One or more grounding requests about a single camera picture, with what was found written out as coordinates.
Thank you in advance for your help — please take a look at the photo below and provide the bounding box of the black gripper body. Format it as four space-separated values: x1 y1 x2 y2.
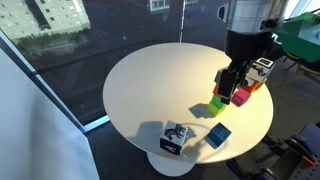
224 31 271 73

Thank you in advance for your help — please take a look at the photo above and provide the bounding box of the small blue block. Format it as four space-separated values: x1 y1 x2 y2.
203 122 232 150

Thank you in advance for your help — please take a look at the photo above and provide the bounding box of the small pink block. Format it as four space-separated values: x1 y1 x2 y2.
231 87 252 108

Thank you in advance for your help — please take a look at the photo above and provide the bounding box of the small green block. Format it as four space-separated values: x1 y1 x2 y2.
211 94 228 110

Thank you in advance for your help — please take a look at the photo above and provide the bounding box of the small lime block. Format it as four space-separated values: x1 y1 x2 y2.
206 101 226 118

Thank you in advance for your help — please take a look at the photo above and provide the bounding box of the large orange and purple cube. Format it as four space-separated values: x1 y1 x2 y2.
239 79 268 94

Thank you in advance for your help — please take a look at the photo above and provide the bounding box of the large cube with animal print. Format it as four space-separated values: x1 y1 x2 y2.
159 120 189 156

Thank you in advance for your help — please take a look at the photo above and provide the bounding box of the blue and orange clamp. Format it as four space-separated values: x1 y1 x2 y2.
287 133 318 168
226 158 278 180

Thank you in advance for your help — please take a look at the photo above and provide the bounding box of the black perforated workbench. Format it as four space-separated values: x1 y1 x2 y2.
263 122 320 180

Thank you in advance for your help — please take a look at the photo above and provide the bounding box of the white round table pedestal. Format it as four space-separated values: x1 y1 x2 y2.
146 151 197 178

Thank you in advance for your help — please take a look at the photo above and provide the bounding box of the window frame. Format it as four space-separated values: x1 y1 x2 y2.
0 29 112 133

